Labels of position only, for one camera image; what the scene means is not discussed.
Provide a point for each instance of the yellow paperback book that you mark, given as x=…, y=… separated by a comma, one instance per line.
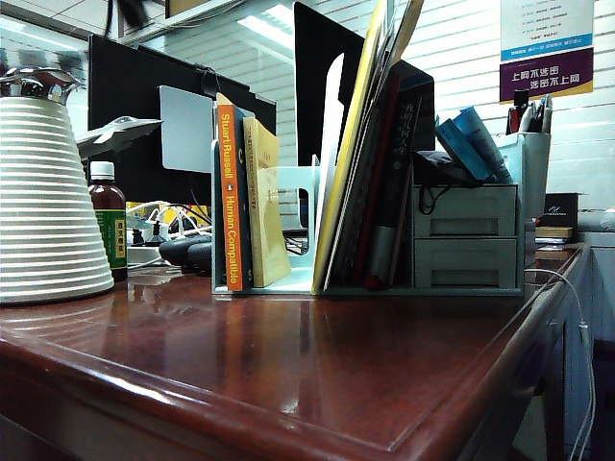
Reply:
x=266, y=216

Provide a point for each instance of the light blue desktop bookshelf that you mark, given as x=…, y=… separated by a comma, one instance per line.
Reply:
x=293, y=180

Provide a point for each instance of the red book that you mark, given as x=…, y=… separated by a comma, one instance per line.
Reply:
x=378, y=192

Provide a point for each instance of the orange Human Compatible book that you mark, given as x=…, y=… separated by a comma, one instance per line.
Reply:
x=228, y=201

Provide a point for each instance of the dark book with Chinese title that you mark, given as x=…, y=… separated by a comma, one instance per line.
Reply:
x=401, y=182

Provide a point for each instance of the white bookshelf drawer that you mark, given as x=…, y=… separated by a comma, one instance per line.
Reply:
x=460, y=254
x=460, y=201

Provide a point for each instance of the dark patterned notebook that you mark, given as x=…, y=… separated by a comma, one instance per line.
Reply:
x=353, y=225

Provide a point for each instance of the leaning books and folders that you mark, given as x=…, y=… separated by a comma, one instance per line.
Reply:
x=346, y=158

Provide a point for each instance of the white plastic divider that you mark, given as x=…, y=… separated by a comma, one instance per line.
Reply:
x=331, y=144

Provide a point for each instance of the black computer mouse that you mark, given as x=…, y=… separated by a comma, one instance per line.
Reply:
x=184, y=252

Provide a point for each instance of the grey monitor stand panel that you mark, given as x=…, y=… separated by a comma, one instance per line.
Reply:
x=185, y=129

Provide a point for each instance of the yellow box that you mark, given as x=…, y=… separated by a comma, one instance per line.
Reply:
x=137, y=209

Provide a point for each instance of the dark blue booklet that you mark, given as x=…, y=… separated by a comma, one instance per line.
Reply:
x=460, y=149

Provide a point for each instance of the light blue booklet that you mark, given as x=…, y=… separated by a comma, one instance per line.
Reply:
x=482, y=139

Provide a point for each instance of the brown bottle with green label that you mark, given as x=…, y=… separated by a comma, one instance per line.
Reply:
x=107, y=201

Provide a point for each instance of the silver model airplane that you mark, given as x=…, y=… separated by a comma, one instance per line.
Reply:
x=119, y=129

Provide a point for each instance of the white horizontal blinds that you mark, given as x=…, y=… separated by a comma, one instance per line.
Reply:
x=471, y=72

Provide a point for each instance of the black computer monitor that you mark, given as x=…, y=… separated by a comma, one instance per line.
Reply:
x=125, y=86

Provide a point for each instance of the white pen holder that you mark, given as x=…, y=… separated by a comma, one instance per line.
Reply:
x=534, y=163

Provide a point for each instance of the black capped pen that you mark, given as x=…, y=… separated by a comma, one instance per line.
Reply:
x=515, y=113

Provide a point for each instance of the brown flat box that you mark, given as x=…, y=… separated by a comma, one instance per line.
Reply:
x=554, y=233

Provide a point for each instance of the white pen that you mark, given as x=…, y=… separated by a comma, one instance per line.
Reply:
x=531, y=117

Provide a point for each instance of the brown cardboard box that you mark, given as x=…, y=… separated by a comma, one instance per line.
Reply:
x=192, y=6

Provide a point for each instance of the black box with logo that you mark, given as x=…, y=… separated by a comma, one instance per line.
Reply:
x=561, y=209

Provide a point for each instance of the white ribbed thermos jug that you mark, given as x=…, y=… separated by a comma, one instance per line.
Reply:
x=48, y=201

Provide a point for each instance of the grey pen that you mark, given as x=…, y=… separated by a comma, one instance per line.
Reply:
x=546, y=115

